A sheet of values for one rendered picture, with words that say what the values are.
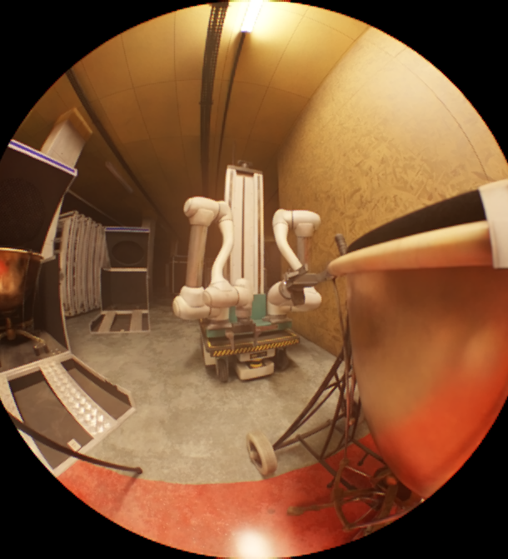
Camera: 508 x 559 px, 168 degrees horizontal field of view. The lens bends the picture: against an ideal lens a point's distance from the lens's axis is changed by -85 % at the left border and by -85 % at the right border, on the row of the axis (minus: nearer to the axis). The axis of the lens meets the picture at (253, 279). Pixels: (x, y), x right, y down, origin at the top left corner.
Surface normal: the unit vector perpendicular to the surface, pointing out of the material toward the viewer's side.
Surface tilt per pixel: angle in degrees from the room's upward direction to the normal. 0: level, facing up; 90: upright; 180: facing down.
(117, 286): 90
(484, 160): 90
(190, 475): 0
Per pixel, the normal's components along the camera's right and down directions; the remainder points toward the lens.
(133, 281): 0.57, 0.00
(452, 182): -0.97, 0.00
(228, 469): 0.00, -1.00
